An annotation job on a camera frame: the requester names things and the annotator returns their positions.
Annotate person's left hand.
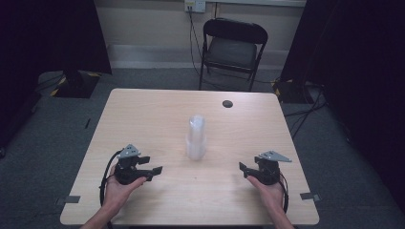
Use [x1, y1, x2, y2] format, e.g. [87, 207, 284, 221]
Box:
[102, 164, 148, 211]

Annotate dark curtain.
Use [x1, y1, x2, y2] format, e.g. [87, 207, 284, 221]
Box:
[0, 0, 113, 151]
[279, 0, 405, 213]

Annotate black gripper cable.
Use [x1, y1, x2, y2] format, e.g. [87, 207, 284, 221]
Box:
[98, 149, 124, 229]
[278, 171, 290, 215]

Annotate black stand base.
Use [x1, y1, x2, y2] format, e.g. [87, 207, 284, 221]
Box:
[50, 70, 102, 99]
[272, 78, 316, 105]

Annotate grey tape strip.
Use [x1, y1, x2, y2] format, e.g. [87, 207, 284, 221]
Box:
[299, 192, 322, 202]
[53, 195, 81, 207]

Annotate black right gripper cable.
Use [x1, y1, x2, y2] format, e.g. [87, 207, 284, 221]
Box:
[278, 171, 290, 215]

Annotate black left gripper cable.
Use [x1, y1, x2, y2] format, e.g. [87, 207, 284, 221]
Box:
[98, 149, 124, 229]

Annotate black outlet cable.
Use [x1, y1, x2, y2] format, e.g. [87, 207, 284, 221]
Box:
[187, 7, 204, 78]

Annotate black floor cables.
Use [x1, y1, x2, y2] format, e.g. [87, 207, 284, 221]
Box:
[282, 83, 330, 141]

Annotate person's right hand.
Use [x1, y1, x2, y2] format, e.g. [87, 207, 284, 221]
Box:
[246, 175, 288, 215]

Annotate black folding chair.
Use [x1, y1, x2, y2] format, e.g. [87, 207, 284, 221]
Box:
[198, 17, 269, 93]

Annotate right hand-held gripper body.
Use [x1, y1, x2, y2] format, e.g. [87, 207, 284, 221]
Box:
[246, 150, 293, 186]

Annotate stack of clear plastic cups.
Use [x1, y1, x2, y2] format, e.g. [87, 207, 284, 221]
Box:
[185, 114, 208, 161]

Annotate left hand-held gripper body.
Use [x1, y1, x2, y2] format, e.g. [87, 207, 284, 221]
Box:
[113, 143, 148, 186]

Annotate white wall outlet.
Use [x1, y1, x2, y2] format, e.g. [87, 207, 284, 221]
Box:
[183, 0, 207, 14]

